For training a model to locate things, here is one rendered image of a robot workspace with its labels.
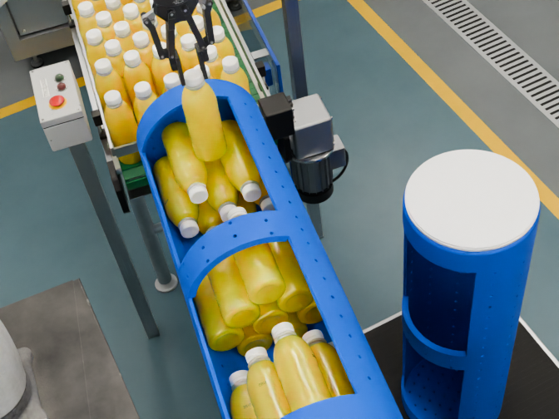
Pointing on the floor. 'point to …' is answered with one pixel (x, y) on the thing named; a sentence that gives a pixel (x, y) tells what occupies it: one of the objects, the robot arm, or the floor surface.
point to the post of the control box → (81, 155)
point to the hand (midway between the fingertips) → (190, 65)
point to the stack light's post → (293, 28)
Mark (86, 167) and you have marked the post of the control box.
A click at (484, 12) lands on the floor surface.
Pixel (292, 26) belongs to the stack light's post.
